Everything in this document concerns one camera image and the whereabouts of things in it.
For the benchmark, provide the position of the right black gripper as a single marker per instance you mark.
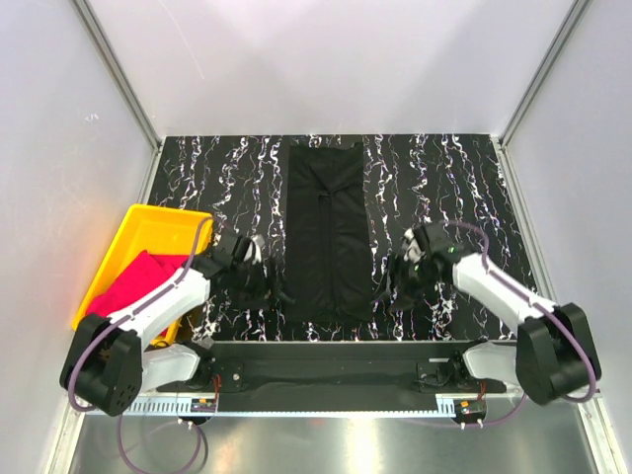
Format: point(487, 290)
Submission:
point(409, 298)

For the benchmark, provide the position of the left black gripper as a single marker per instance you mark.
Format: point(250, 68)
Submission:
point(268, 288)

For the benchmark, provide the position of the black t shirt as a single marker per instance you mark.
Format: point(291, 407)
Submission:
point(327, 259)

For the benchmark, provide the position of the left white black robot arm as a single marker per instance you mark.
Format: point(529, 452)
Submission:
point(130, 331)

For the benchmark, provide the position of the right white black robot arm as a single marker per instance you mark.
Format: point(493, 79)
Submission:
point(553, 356)

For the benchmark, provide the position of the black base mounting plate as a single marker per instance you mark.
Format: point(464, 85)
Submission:
point(353, 371)

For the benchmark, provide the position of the yellow plastic bin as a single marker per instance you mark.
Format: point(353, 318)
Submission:
point(158, 230)

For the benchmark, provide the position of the red t shirt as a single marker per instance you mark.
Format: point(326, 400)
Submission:
point(145, 273)

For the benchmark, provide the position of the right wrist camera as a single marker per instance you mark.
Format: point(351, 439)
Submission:
point(414, 246)

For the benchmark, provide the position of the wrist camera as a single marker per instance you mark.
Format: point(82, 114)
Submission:
point(249, 249)
point(414, 246)

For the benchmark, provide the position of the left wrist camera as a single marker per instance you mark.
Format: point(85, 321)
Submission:
point(249, 249)

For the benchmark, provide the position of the aluminium frame rail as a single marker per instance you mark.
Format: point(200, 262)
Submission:
point(100, 381)

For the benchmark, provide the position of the white slotted cable duct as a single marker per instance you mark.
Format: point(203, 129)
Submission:
point(425, 407)

